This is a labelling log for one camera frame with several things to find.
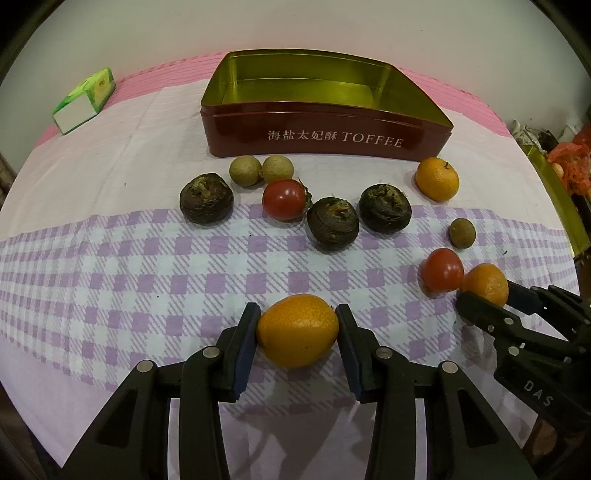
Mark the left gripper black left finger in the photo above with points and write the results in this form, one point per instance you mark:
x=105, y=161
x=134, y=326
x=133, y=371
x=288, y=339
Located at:
x=128, y=439

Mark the orange plastic bag clutter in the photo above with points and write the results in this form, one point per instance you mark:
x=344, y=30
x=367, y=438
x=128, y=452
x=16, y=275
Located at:
x=571, y=162

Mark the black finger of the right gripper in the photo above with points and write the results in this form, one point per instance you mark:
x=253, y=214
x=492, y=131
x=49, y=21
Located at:
x=498, y=322
x=562, y=309

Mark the red tomato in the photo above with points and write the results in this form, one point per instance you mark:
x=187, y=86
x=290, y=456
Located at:
x=442, y=271
x=285, y=200

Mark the orange mandarin with stem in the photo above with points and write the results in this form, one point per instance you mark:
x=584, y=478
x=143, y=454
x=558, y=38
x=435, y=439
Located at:
x=437, y=179

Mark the red toffee tin box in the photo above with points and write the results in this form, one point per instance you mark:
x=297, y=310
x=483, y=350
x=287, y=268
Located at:
x=272, y=101

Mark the large orange front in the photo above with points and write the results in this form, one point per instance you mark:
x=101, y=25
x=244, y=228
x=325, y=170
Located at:
x=297, y=331

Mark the tan longan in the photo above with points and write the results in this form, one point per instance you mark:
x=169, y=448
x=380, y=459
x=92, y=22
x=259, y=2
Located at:
x=245, y=171
x=277, y=167

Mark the green tissue box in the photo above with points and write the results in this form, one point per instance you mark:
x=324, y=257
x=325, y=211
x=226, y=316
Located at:
x=84, y=102

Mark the green longan lone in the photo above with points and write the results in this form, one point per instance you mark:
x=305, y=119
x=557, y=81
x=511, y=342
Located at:
x=462, y=233

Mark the dark brown fruit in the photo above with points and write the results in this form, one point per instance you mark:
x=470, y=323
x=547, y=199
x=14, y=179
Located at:
x=385, y=209
x=333, y=223
x=206, y=199

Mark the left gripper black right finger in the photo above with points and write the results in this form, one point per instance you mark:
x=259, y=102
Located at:
x=466, y=439

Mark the pink purple checkered tablecloth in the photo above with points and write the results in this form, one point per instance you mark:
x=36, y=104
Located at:
x=99, y=270

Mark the gold tin lid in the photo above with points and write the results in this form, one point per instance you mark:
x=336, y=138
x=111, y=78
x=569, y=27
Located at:
x=563, y=204

